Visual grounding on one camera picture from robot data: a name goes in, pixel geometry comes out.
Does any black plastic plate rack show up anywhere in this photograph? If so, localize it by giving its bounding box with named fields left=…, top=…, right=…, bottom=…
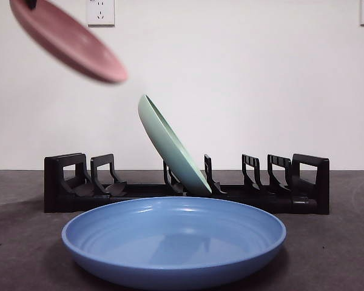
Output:
left=44, top=152, right=331, bottom=215

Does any pink round plate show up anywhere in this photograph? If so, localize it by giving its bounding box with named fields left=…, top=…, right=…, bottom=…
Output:
left=8, top=0, right=130, bottom=84

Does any blue round plate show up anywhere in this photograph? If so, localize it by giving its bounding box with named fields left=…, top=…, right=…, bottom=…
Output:
left=61, top=196, right=288, bottom=288

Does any green round plate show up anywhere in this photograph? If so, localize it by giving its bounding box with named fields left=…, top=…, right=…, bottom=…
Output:
left=138, top=93, right=212, bottom=196

